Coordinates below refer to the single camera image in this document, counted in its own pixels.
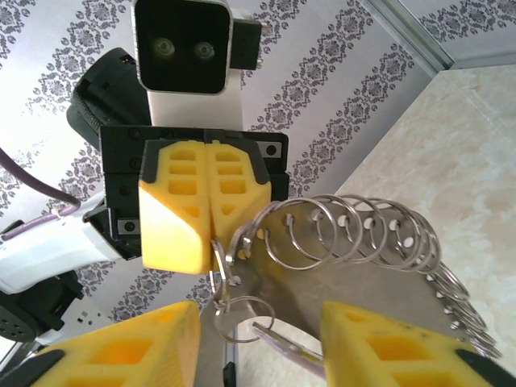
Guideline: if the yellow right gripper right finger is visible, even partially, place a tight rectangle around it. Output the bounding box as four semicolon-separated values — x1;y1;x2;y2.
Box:
320;300;516;387

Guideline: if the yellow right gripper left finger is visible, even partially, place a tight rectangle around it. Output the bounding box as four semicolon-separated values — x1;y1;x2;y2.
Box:
23;300;202;387

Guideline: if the aluminium frame post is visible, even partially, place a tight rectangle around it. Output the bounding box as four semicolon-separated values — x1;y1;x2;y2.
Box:
360;0;456;72

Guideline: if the silver split key ring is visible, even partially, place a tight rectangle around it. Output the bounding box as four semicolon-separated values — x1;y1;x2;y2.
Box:
209;237;234;311
213;296;276;344

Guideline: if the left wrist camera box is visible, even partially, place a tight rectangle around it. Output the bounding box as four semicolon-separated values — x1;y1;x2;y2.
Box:
131;0;265;130

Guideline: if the aluminium back rail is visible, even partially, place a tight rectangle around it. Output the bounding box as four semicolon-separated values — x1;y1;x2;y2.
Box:
433;56;516;77

